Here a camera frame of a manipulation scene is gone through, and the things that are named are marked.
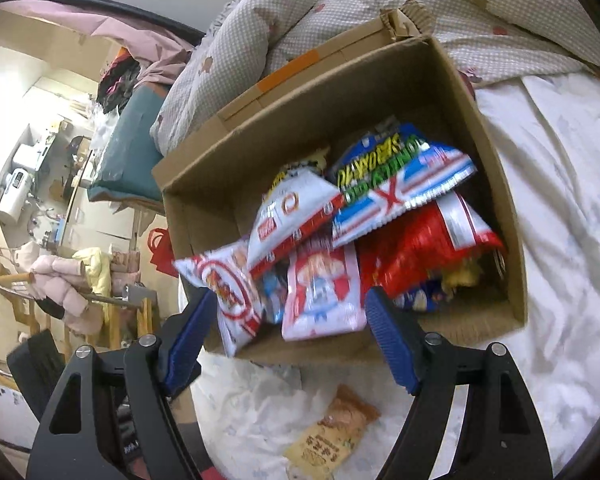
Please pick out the blue green striped snack packet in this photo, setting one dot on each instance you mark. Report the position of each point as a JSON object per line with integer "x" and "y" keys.
{"x": 390, "y": 185}

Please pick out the white red snack packet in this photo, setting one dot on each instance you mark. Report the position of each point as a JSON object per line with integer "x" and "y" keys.
{"x": 225, "y": 285}

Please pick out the light blue snack packet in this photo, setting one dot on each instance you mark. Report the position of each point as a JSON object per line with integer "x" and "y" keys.
{"x": 274, "y": 300}

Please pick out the red tote bag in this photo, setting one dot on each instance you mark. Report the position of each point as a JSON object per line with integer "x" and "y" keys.
{"x": 162, "y": 255}

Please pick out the pile of dark clothes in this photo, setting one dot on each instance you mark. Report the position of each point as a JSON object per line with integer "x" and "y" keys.
{"x": 117, "y": 80}

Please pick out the pink white snack packet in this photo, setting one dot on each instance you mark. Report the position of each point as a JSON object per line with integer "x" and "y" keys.
{"x": 322, "y": 290}

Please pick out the white washing machine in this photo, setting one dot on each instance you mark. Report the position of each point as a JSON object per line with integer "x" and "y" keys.
{"x": 15, "y": 200}

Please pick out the white red-edged snack packet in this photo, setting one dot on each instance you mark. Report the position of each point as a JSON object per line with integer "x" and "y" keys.
{"x": 290, "y": 215}

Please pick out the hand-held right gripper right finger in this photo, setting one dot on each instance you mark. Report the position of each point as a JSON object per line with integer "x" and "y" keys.
{"x": 392, "y": 340}

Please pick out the bear print quilt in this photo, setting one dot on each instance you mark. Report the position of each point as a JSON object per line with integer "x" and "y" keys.
{"x": 330, "y": 5}

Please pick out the dark blue snack packet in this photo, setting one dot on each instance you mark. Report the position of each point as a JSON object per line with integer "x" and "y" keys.
{"x": 422, "y": 297}

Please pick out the teal pillow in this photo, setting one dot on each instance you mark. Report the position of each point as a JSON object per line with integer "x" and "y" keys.
{"x": 130, "y": 145}

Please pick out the pink garment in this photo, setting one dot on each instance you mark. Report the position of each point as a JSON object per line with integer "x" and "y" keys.
{"x": 80, "y": 20}

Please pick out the wooden rack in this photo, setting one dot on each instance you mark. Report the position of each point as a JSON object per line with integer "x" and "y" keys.
{"x": 0, "y": 280}

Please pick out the black metal rail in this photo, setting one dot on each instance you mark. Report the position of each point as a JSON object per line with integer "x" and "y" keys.
{"x": 125, "y": 8}

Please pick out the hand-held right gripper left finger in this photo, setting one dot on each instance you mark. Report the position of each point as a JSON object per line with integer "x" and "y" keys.
{"x": 187, "y": 340}

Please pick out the pink down jacket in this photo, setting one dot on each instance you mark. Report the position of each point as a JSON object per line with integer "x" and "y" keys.
{"x": 62, "y": 285}

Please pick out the brown cardboard box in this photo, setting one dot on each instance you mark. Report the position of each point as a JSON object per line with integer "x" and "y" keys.
{"x": 220, "y": 195}

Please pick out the red snack bag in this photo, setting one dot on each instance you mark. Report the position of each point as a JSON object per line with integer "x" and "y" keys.
{"x": 415, "y": 250}

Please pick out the yellow orange snack packet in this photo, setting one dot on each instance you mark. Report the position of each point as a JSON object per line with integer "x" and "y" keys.
{"x": 335, "y": 430}

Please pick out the pale yellow garment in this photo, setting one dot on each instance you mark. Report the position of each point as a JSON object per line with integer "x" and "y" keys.
{"x": 92, "y": 270}

